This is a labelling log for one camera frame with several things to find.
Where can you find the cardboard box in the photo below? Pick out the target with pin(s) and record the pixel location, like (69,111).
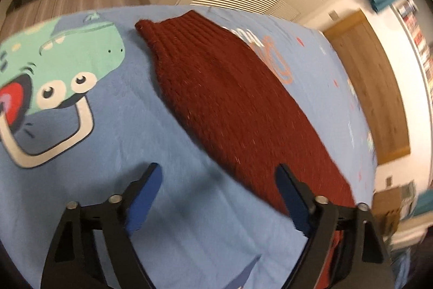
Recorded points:
(387,211)

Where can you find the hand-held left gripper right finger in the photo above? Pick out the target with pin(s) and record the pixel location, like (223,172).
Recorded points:
(293,204)

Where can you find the wooden headboard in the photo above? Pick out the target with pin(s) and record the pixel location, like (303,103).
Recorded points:
(368,86)

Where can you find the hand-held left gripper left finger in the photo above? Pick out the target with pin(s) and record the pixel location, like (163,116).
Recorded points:
(143,197)

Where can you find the dark red knit sweater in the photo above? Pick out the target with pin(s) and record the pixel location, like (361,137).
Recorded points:
(230,89)

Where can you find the bookshelf with books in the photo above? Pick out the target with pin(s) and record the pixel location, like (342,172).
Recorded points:
(421,42)

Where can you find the wall switch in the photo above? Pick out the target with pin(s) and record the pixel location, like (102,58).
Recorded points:
(333,14)

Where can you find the blue cartoon printed blanket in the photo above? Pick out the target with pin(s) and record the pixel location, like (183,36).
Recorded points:
(135,126)

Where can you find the wall socket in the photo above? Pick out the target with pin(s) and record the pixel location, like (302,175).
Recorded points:
(389,181)

